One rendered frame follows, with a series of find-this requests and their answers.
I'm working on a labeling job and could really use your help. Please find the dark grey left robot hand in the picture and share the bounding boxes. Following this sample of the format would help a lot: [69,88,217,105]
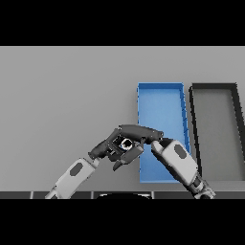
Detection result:
[87,126,145,172]

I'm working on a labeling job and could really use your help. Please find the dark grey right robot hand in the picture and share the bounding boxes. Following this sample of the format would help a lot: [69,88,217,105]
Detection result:
[118,123,174,145]

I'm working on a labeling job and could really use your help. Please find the blue bin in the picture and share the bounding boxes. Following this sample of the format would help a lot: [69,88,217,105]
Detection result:
[136,81,192,185]

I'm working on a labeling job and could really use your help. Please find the dark grey bin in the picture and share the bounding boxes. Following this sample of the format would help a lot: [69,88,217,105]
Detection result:
[188,82,245,183]

